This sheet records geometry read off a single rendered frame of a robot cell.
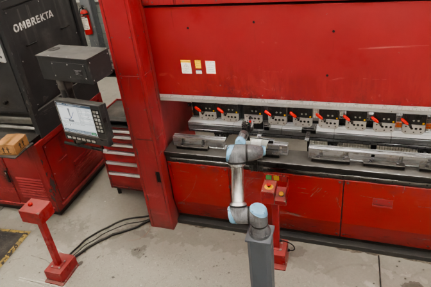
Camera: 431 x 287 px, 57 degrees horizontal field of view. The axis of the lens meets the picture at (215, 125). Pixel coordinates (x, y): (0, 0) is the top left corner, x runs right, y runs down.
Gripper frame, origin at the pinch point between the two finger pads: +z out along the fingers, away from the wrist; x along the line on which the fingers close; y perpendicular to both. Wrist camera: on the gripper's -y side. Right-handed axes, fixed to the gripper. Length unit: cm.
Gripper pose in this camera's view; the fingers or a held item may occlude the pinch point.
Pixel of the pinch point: (250, 123)
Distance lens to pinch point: 332.0
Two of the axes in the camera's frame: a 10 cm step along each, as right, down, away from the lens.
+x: -9.5, -0.7, 3.1
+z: 3.0, -5.0, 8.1
